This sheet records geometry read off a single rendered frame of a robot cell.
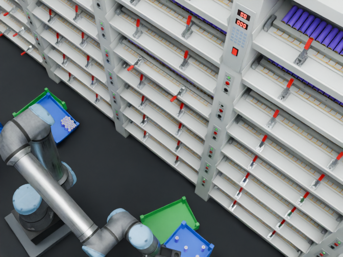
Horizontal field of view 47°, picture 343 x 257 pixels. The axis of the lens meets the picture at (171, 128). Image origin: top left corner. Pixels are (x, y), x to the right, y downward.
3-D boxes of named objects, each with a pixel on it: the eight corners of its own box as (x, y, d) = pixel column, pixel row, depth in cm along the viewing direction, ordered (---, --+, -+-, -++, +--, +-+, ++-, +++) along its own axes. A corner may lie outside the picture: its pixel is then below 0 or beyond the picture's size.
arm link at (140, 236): (137, 217, 162) (154, 232, 157) (146, 228, 172) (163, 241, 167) (122, 236, 159) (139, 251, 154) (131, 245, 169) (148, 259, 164)
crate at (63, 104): (34, 136, 271) (31, 130, 264) (15, 120, 278) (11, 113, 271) (67, 108, 283) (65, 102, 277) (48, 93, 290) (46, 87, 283)
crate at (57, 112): (78, 126, 276) (79, 123, 269) (56, 146, 268) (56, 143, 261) (48, 95, 275) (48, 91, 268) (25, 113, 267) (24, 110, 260)
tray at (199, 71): (215, 98, 165) (212, 85, 152) (111, 27, 185) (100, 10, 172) (244, 60, 167) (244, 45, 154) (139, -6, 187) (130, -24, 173)
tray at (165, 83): (210, 121, 182) (208, 115, 173) (115, 54, 201) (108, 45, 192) (237, 87, 184) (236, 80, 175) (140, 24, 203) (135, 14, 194)
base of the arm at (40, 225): (29, 238, 219) (25, 232, 211) (13, 212, 226) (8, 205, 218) (60, 217, 227) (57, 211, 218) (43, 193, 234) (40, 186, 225)
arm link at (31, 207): (13, 209, 217) (4, 197, 202) (38, 188, 224) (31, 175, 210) (30, 228, 212) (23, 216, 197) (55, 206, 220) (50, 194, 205)
